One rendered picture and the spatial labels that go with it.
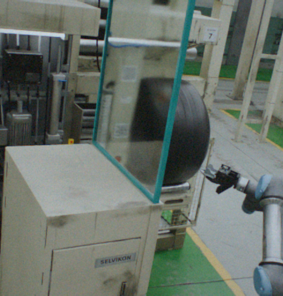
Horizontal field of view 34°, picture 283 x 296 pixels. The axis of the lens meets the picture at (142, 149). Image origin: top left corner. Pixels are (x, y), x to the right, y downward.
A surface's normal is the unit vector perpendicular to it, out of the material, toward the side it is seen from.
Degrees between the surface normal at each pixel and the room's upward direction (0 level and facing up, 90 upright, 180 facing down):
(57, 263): 90
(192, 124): 63
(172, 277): 0
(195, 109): 48
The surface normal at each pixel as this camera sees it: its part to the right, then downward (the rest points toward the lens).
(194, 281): 0.15, -0.92
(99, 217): 0.46, 0.38
